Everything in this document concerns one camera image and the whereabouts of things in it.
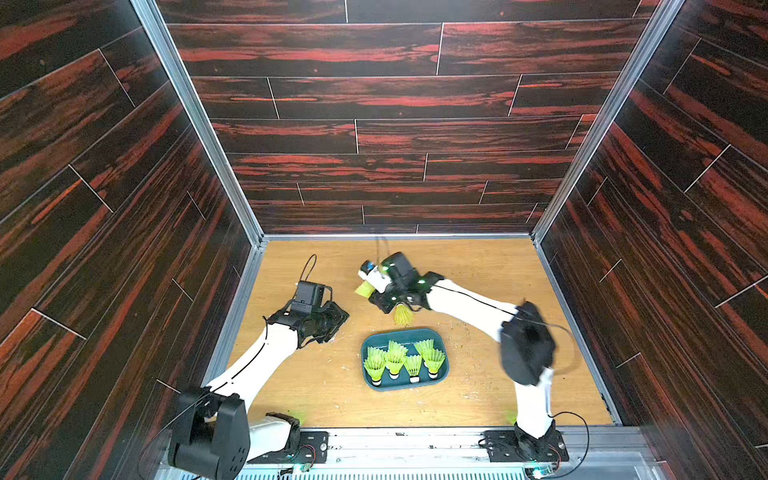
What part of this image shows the yellow shuttlecock eight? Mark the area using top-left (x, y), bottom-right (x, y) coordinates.
top-left (363, 347), bottom-right (386, 387)

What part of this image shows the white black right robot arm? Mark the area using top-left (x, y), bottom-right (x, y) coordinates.
top-left (356, 269), bottom-right (556, 440)

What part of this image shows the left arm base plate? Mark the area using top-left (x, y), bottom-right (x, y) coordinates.
top-left (247, 429), bottom-right (329, 465)

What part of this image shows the yellow shuttlecock three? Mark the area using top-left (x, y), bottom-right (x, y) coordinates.
top-left (413, 339), bottom-right (434, 357)

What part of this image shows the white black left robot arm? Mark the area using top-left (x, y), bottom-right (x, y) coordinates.
top-left (167, 301), bottom-right (349, 479)

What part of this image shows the yellow shuttlecock two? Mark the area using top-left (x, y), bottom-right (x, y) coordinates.
top-left (386, 340), bottom-right (408, 363)

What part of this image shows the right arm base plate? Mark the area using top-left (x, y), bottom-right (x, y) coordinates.
top-left (478, 427), bottom-right (570, 463)

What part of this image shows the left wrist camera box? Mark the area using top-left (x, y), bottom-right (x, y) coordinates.
top-left (290, 280), bottom-right (333, 314)

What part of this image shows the yellow shuttlecock nine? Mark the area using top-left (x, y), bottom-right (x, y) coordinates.
top-left (385, 351), bottom-right (406, 380)

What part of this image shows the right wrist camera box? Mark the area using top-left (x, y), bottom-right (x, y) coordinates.
top-left (358, 252), bottom-right (420, 293)

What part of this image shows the teal plastic storage tray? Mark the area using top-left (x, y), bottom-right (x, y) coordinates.
top-left (361, 328), bottom-right (450, 391)

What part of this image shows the yellow shuttlecock four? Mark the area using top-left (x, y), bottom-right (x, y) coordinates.
top-left (404, 355), bottom-right (422, 383)

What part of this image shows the yellow shuttlecock one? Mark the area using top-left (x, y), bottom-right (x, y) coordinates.
top-left (422, 348), bottom-right (446, 379)

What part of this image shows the yellow shuttlecock eleven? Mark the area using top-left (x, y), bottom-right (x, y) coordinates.
top-left (354, 281), bottom-right (376, 299)

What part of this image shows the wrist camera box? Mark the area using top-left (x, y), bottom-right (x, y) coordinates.
top-left (290, 280), bottom-right (333, 314)
top-left (358, 252), bottom-right (420, 293)

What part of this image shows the yellow shuttlecock twelve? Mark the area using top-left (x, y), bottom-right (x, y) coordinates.
top-left (394, 303), bottom-right (414, 327)

